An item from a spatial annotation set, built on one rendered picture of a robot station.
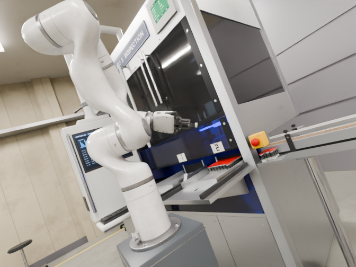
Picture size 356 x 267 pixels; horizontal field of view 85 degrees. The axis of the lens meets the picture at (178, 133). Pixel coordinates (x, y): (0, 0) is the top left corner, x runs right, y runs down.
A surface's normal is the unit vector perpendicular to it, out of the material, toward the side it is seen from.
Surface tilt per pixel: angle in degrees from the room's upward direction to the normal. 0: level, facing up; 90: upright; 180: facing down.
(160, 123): 121
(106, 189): 90
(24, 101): 90
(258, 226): 90
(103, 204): 90
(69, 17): 112
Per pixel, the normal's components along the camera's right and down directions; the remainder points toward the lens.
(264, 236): -0.69, 0.24
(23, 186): 0.46, -0.21
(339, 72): -0.81, 0.29
